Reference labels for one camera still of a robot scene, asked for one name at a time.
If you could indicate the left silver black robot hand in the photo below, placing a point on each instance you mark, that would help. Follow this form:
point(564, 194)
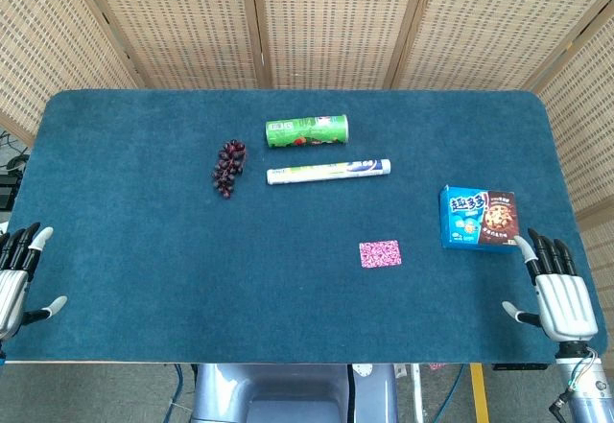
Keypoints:
point(12, 289)

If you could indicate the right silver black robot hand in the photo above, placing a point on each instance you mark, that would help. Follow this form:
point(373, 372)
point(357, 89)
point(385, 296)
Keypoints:
point(563, 303)

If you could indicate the pink patterned card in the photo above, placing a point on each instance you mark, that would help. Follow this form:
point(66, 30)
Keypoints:
point(380, 254)

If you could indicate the blue chocolate cookie box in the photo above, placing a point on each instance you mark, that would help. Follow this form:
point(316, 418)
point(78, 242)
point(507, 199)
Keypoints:
point(479, 217)

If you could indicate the small pink patterned piece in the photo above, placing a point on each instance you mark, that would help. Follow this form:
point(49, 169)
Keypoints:
point(435, 366)

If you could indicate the white table leg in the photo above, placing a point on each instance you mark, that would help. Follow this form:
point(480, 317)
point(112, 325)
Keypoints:
point(417, 394)

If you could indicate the blue felt table mat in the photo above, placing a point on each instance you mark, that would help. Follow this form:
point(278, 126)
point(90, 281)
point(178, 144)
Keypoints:
point(192, 274)

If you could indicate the purple grape bunch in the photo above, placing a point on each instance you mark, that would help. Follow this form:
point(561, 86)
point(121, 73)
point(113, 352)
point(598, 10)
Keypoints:
point(228, 166)

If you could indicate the white cling film roll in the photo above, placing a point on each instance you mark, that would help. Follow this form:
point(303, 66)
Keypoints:
point(326, 172)

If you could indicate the blue-grey robot torso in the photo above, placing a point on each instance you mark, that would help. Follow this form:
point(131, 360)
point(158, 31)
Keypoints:
point(288, 389)

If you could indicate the green chips can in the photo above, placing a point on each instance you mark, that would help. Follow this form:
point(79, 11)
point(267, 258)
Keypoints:
point(307, 131)

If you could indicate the woven bamboo folding screen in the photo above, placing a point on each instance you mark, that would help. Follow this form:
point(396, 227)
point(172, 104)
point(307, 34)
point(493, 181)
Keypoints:
point(336, 25)

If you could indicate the white perforated bracket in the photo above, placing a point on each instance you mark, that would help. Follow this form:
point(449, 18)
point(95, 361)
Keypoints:
point(363, 370)

